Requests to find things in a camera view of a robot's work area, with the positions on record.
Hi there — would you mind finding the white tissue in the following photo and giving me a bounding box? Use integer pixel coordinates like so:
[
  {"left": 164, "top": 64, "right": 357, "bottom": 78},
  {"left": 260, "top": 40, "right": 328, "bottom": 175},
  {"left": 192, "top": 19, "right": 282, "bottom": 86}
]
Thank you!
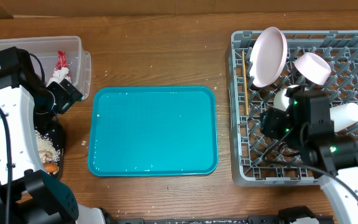
[{"left": 46, "top": 67, "right": 71, "bottom": 86}]

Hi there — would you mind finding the white saucer bowl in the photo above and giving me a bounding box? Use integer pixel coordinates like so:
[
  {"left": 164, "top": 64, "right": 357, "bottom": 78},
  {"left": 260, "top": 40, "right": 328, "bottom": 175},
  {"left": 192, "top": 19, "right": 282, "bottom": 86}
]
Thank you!
[{"left": 273, "top": 85, "right": 301, "bottom": 111}]

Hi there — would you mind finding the red snack wrapper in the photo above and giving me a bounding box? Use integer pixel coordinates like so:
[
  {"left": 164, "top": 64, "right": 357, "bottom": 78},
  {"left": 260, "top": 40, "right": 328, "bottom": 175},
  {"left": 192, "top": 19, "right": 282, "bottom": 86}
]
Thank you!
[{"left": 55, "top": 51, "right": 68, "bottom": 70}]

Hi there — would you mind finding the wooden chopstick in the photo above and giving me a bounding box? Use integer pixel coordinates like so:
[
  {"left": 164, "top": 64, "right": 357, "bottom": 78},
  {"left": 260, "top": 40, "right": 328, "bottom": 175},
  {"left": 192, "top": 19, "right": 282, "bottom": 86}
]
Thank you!
[{"left": 242, "top": 51, "right": 249, "bottom": 116}]

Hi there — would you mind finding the pink bowl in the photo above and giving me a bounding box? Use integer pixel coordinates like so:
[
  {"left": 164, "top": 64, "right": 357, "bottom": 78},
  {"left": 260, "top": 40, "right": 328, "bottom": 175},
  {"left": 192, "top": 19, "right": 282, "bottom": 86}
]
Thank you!
[{"left": 294, "top": 52, "right": 331, "bottom": 85}]

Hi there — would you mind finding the white cup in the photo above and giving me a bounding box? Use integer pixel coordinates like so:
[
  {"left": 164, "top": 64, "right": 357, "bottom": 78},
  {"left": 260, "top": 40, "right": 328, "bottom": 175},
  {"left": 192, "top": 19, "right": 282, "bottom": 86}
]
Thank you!
[{"left": 330, "top": 103, "right": 358, "bottom": 132}]

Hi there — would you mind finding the orange carrot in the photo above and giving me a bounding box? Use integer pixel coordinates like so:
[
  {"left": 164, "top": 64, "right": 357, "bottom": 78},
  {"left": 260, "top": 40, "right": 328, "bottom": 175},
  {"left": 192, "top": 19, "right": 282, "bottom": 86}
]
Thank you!
[{"left": 44, "top": 163, "right": 59, "bottom": 174}]

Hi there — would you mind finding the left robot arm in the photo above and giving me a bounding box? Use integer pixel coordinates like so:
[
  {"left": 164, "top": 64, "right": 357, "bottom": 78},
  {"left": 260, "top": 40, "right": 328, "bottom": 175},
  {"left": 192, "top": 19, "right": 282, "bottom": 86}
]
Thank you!
[{"left": 0, "top": 47, "right": 113, "bottom": 223}]

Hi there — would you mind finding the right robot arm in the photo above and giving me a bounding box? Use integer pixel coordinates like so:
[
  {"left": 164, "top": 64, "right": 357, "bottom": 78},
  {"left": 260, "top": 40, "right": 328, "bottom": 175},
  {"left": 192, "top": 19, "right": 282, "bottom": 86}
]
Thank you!
[{"left": 260, "top": 86, "right": 358, "bottom": 223}]

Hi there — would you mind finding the grey dishwasher rack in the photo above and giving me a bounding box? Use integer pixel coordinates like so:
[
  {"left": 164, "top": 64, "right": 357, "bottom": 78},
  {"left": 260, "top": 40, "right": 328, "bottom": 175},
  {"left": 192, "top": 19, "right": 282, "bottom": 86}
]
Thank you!
[{"left": 226, "top": 30, "right": 358, "bottom": 187}]

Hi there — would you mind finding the clear plastic bin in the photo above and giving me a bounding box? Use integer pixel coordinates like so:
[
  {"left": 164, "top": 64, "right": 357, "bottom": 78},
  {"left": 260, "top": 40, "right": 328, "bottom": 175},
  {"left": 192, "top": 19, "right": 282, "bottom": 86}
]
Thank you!
[{"left": 0, "top": 36, "right": 91, "bottom": 100}]

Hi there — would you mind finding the peanut shells and rice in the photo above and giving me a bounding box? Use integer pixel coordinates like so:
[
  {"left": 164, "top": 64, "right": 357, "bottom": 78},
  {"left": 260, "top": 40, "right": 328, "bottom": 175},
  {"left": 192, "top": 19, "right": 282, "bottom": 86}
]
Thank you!
[{"left": 35, "top": 130, "right": 60, "bottom": 164}]

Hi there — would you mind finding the teal serving tray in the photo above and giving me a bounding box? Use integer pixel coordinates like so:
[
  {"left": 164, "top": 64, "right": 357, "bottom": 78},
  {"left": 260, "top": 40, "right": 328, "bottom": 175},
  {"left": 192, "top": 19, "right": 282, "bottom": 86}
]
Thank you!
[{"left": 88, "top": 86, "right": 219, "bottom": 177}]

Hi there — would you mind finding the cardboard back panel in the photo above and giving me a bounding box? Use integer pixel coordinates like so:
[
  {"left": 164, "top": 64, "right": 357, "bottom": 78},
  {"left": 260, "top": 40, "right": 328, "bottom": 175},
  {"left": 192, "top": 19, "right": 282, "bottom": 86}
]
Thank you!
[{"left": 0, "top": 0, "right": 358, "bottom": 19}]

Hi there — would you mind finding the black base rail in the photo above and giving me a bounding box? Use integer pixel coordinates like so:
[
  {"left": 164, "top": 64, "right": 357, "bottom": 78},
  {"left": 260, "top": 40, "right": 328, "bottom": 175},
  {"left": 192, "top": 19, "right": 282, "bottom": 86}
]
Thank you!
[{"left": 104, "top": 214, "right": 335, "bottom": 224}]

